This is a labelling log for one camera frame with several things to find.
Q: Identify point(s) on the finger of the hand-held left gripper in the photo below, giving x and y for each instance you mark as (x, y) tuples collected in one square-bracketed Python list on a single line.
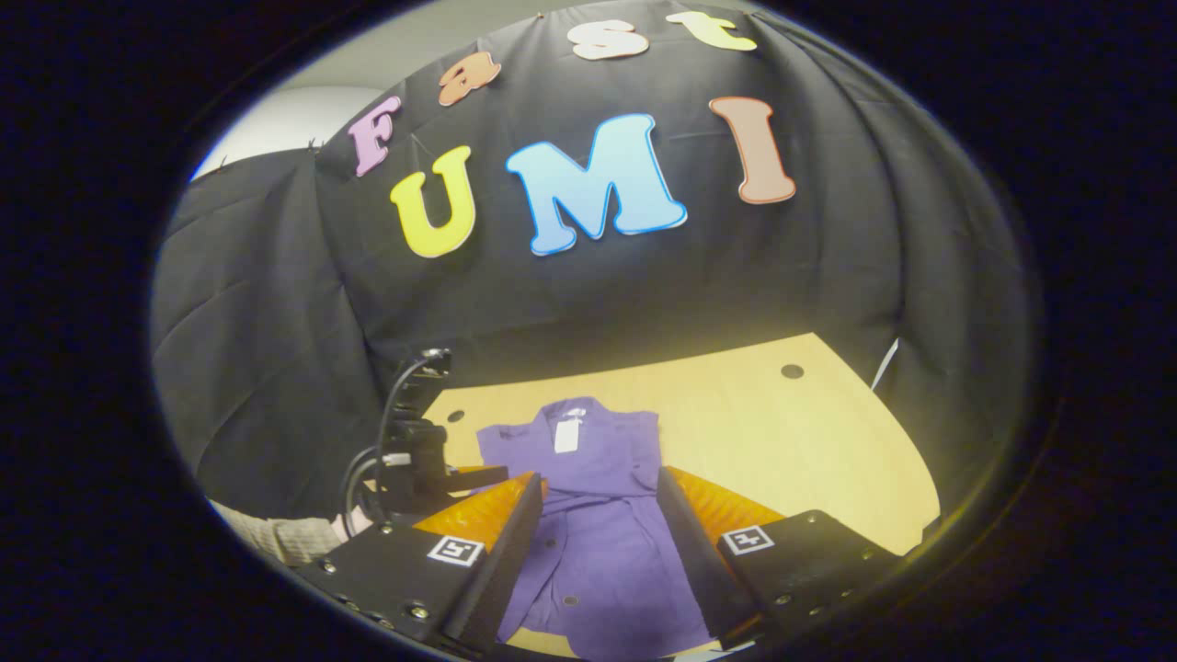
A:
[(478, 476)]

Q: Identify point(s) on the purple button shirt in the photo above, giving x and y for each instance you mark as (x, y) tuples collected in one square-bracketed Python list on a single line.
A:
[(598, 478)]

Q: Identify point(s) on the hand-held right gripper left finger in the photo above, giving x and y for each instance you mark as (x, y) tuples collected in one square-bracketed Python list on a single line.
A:
[(501, 570)]

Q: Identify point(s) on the black backdrop cloth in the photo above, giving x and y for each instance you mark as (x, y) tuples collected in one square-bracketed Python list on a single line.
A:
[(690, 276)]

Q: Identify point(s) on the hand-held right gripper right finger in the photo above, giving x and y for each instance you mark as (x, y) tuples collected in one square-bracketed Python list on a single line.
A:
[(703, 561)]

